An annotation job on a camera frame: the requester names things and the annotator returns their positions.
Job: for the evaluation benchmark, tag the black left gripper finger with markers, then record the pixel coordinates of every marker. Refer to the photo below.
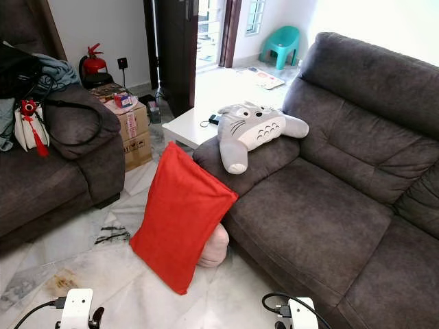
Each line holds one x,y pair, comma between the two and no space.
96,319

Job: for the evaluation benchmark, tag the red pillow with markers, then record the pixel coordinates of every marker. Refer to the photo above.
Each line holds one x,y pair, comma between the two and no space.
182,216

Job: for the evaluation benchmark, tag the dark grey fabric sofa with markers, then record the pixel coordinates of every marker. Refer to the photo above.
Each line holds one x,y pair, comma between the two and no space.
322,219
41,192

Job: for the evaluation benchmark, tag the printed floor mat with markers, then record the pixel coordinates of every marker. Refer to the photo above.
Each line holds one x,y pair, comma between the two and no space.
264,77

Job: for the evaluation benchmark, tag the brown cardboard box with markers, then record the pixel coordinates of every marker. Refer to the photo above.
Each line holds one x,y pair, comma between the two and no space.
136,133

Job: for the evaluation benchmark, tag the white handbag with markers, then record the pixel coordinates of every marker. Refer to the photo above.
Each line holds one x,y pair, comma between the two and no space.
25,130

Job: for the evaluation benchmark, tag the white side table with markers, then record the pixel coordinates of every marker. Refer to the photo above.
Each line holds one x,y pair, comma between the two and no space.
185,127

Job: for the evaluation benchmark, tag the small red blue box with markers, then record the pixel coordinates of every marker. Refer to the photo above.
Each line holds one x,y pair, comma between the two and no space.
123,100

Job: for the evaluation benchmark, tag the red tassel charm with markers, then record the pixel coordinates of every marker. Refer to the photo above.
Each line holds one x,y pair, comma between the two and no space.
29,107

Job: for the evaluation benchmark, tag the black key fob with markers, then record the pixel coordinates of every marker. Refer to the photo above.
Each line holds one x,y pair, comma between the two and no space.
214,119

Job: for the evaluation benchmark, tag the grey Totoro plush toy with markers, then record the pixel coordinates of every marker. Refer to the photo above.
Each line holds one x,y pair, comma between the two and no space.
250,130

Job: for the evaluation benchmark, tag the blue-grey blanket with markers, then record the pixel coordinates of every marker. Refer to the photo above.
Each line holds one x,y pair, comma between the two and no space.
60,72

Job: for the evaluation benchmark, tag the red fire extinguisher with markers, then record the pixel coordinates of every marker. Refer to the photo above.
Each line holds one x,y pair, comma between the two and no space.
94,64

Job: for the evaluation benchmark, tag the black bag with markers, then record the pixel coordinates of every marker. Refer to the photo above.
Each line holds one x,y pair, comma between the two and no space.
17,72

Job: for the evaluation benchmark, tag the dark brown wooden door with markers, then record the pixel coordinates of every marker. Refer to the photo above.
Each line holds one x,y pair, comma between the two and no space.
175,55

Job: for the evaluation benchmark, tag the teal plastic chair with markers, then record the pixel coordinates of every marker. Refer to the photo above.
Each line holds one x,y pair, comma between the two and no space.
281,42

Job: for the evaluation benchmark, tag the white window grille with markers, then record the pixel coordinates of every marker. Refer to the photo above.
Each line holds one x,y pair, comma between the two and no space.
255,16

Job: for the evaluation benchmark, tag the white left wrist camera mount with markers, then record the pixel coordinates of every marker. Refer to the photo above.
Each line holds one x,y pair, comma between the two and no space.
75,307

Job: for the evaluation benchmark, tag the black wall socket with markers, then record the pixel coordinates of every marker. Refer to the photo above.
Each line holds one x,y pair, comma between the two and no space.
122,63

